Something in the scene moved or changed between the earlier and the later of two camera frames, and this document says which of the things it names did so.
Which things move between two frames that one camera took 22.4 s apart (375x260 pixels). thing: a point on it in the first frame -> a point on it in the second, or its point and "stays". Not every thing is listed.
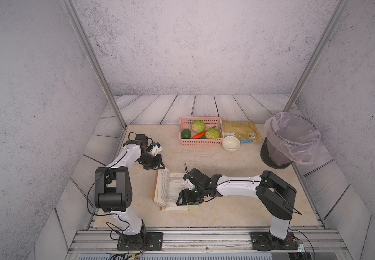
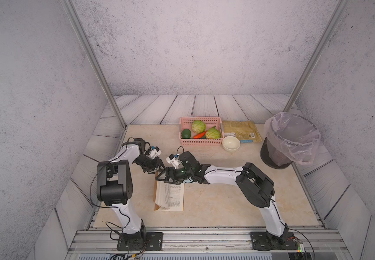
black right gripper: x=187 y=199 -> x=172 y=170
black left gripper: x=158 y=161 stays
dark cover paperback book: x=168 y=187 stays
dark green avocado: x=186 y=134 stays
